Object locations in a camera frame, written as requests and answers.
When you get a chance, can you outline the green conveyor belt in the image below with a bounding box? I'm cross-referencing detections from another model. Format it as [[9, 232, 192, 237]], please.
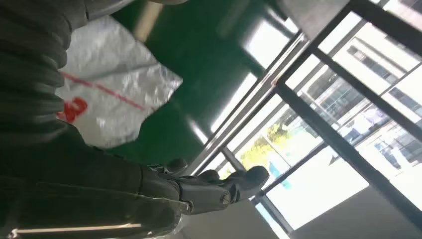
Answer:
[[107, 0, 291, 166]]

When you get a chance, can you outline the silver conveyor side rail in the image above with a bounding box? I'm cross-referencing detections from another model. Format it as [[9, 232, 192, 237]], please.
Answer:
[[184, 31, 312, 176]]

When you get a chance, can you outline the black window frame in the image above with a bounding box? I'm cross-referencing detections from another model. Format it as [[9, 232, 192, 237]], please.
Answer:
[[254, 0, 422, 236]]

